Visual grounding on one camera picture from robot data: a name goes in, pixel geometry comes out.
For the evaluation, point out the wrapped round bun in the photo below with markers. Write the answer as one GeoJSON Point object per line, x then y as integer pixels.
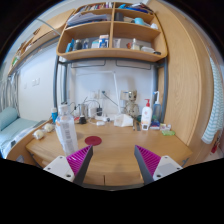
{"type": "Point", "coordinates": [49, 127]}
{"type": "Point", "coordinates": [38, 134]}

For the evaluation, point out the wooden shelf unit with items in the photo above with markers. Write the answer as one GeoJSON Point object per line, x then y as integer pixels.
{"type": "Point", "coordinates": [110, 33]}

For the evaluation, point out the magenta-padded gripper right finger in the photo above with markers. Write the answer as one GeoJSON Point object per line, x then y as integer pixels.
{"type": "Point", "coordinates": [148, 160]}

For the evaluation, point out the small white box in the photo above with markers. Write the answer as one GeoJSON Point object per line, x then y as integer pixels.
{"type": "Point", "coordinates": [124, 95]}

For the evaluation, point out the black handheld device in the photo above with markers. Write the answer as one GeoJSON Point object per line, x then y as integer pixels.
{"type": "Point", "coordinates": [82, 118]}

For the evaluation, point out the white wall switch plate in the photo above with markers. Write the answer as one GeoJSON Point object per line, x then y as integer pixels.
{"type": "Point", "coordinates": [35, 82]}

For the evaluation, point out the tall wooden cabinet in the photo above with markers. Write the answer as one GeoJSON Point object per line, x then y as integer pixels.
{"type": "Point", "coordinates": [183, 83]}

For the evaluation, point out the grey metal frame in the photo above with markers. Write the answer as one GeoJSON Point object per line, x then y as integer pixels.
{"type": "Point", "coordinates": [55, 83]}

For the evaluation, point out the black charger block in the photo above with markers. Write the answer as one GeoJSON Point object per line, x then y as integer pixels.
{"type": "Point", "coordinates": [99, 111]}

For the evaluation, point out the white lotion bottle red pump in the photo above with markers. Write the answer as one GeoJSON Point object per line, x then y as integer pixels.
{"type": "Point", "coordinates": [146, 116]}

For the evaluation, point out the white metal bed headboard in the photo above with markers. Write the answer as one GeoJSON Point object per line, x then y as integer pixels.
{"type": "Point", "coordinates": [8, 93]}

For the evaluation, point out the bed with teal sheet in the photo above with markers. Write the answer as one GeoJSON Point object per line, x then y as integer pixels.
{"type": "Point", "coordinates": [15, 133]}

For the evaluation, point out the white paper bag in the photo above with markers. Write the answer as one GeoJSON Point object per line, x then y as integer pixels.
{"type": "Point", "coordinates": [122, 120]}

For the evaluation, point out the clear plastic water bottle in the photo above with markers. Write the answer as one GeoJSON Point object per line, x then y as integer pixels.
{"type": "Point", "coordinates": [66, 131]}

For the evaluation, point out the wooden tree figurine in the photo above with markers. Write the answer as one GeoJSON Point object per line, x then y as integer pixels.
{"type": "Point", "coordinates": [132, 105]}

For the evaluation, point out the flat round red coaster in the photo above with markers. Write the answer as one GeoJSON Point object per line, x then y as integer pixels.
{"type": "Point", "coordinates": [93, 140]}

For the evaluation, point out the white desk lamp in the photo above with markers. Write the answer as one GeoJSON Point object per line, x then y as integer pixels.
{"type": "Point", "coordinates": [116, 90]}

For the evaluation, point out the blue tube with white cap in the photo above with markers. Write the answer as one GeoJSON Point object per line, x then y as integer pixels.
{"type": "Point", "coordinates": [54, 116]}

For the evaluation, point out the white wall socket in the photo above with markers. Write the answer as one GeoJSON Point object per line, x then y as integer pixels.
{"type": "Point", "coordinates": [104, 94]}

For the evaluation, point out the wooden loft bed board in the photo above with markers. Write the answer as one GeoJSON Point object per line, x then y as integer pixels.
{"type": "Point", "coordinates": [43, 36]}

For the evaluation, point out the green packet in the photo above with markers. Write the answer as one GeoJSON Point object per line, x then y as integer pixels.
{"type": "Point", "coordinates": [168, 132]}

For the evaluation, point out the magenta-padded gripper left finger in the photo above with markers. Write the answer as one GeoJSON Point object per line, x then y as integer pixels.
{"type": "Point", "coordinates": [78, 161]}

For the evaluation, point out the blue pump bottle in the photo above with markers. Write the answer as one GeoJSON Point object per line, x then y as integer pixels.
{"type": "Point", "coordinates": [157, 110]}

